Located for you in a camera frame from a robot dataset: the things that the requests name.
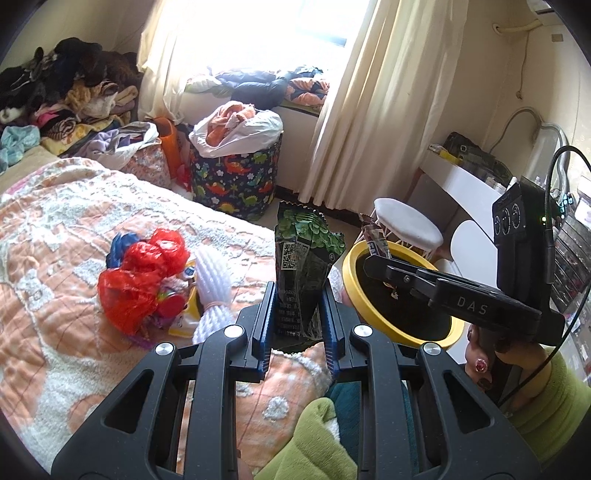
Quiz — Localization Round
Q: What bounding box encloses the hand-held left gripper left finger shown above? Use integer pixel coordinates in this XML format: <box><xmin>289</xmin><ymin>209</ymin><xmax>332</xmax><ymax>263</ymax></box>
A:
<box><xmin>51</xmin><ymin>281</ymin><xmax>278</xmax><ymax>480</ymax></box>

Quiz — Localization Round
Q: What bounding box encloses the person's right forearm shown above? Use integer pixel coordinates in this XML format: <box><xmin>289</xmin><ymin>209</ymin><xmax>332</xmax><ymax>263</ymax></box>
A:
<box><xmin>508</xmin><ymin>346</ymin><xmax>591</xmax><ymax>467</ymax></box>

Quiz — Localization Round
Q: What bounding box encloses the dark box on desk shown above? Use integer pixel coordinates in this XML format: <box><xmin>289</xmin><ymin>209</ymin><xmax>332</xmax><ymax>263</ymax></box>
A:
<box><xmin>429</xmin><ymin>131</ymin><xmax>513</xmax><ymax>183</ymax></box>

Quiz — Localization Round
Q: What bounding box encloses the pink floral cloth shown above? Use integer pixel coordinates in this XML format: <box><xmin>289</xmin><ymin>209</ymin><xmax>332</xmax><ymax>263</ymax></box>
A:
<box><xmin>124</xmin><ymin>138</ymin><xmax>171</xmax><ymax>185</ymax></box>

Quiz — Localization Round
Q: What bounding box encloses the pile of clothes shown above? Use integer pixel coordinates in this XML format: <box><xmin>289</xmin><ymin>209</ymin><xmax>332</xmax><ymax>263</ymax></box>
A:
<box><xmin>0</xmin><ymin>38</ymin><xmax>160</xmax><ymax>162</ymax></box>

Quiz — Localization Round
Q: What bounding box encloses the beige wall pipe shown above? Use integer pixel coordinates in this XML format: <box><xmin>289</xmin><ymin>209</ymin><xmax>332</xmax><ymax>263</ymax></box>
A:
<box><xmin>492</xmin><ymin>18</ymin><xmax>561</xmax><ymax>35</ymax></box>

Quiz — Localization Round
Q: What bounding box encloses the person's right hand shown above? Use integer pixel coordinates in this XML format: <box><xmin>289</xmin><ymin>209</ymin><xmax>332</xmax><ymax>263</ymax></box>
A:
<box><xmin>464</xmin><ymin>325</ymin><xmax>555</xmax><ymax>402</ymax></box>

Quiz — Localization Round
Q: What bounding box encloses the orange white tufted blanket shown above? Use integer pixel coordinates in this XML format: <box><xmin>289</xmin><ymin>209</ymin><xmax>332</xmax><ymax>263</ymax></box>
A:
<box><xmin>0</xmin><ymin>157</ymin><xmax>333</xmax><ymax>472</ymax></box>

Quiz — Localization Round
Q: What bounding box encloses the bedding on window sill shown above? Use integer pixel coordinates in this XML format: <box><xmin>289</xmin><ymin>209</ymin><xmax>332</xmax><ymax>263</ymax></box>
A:
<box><xmin>185</xmin><ymin>67</ymin><xmax>331</xmax><ymax>112</ymax></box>

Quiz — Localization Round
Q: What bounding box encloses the red plastic bag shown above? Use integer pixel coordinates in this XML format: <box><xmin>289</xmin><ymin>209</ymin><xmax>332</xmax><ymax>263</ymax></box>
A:
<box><xmin>97</xmin><ymin>228</ymin><xmax>191</xmax><ymax>335</ymax></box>

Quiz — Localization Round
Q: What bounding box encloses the white plastic bag of clothes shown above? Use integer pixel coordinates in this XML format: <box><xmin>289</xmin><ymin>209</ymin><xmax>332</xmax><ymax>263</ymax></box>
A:
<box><xmin>189</xmin><ymin>102</ymin><xmax>283</xmax><ymax>158</ymax></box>

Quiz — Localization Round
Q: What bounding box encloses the yellow snack packet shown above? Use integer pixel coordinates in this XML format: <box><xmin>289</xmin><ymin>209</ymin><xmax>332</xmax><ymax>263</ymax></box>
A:
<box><xmin>168</xmin><ymin>272</ymin><xmax>204</xmax><ymax>337</ymax></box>

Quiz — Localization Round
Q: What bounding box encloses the grey hose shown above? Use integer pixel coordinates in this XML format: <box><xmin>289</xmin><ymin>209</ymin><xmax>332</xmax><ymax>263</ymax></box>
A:
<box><xmin>489</xmin><ymin>107</ymin><xmax>543</xmax><ymax>153</ymax></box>

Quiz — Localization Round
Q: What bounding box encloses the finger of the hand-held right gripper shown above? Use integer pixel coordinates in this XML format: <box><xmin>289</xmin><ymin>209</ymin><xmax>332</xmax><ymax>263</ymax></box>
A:
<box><xmin>362</xmin><ymin>255</ymin><xmax>444</xmax><ymax>303</ymax></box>

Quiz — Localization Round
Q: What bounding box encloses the white air conditioner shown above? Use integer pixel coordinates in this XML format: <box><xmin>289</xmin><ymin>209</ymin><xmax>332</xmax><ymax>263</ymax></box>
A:
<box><xmin>526</xmin><ymin>0</ymin><xmax>566</xmax><ymax>17</ymax></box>

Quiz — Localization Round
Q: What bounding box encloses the yellow waste bin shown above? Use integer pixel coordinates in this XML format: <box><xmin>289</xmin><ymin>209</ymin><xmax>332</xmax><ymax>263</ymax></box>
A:
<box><xmin>342</xmin><ymin>240</ymin><xmax>466</xmax><ymax>349</ymax></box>

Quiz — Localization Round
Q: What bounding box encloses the blue plastic bag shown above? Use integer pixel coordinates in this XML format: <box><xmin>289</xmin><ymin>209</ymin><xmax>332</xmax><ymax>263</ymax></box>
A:
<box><xmin>106</xmin><ymin>232</ymin><xmax>139</xmax><ymax>268</ymax></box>

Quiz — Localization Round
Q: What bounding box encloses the red candy can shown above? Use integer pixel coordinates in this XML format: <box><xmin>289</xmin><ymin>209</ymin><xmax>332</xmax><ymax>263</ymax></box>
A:
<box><xmin>154</xmin><ymin>281</ymin><xmax>190</xmax><ymax>324</ymax></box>

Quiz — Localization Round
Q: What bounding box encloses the white foam fruit net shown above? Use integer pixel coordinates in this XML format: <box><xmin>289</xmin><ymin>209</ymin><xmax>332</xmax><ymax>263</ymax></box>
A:
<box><xmin>191</xmin><ymin>244</ymin><xmax>234</xmax><ymax>344</ymax></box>

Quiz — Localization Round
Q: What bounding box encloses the green snack packet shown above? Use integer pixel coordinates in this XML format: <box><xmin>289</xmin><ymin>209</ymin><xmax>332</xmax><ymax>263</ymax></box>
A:
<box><xmin>274</xmin><ymin>200</ymin><xmax>347</xmax><ymax>340</ymax></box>

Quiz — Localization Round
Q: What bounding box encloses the clear drawer organizer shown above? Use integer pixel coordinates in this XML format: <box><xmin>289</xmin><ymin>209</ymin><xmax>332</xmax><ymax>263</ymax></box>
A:
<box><xmin>551</xmin><ymin>203</ymin><xmax>591</xmax><ymax>315</ymax></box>

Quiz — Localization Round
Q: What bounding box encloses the black cable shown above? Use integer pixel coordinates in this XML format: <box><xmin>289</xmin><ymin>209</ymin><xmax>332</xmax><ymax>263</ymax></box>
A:
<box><xmin>542</xmin><ymin>145</ymin><xmax>591</xmax><ymax>284</ymax></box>

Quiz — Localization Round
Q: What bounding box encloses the white desk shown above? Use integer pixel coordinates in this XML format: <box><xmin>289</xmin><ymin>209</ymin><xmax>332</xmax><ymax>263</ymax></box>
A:
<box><xmin>409</xmin><ymin>150</ymin><xmax>513</xmax><ymax>259</ymax></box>

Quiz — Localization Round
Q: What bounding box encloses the cream curtain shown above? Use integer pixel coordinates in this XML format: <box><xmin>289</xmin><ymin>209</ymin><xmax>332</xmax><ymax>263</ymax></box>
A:
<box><xmin>137</xmin><ymin>0</ymin><xmax>315</xmax><ymax>125</ymax></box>
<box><xmin>299</xmin><ymin>0</ymin><xmax>504</xmax><ymax>213</ymax></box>

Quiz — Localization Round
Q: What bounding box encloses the brown snack wrapper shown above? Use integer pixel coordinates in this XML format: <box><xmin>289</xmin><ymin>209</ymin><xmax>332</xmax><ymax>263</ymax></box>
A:
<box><xmin>359</xmin><ymin>213</ymin><xmax>393</xmax><ymax>259</ymax></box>

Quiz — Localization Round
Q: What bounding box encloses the person's green fleece clothing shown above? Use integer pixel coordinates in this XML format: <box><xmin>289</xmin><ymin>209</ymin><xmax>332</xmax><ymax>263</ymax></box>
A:
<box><xmin>286</xmin><ymin>397</ymin><xmax>358</xmax><ymax>480</ymax></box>

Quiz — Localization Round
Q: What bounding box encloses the white round stool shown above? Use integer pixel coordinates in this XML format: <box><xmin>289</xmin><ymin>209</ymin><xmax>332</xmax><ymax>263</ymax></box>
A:
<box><xmin>365</xmin><ymin>198</ymin><xmax>444</xmax><ymax>259</ymax></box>

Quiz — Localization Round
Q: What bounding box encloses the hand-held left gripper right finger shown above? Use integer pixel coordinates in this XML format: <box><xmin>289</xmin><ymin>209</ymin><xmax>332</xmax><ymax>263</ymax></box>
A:
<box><xmin>321</xmin><ymin>281</ymin><xmax>541</xmax><ymax>480</ymax></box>

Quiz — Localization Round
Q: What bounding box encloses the dinosaur print laundry basket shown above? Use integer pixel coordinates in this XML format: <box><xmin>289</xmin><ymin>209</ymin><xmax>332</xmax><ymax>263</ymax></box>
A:
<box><xmin>189</xmin><ymin>134</ymin><xmax>283</xmax><ymax>222</ymax></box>

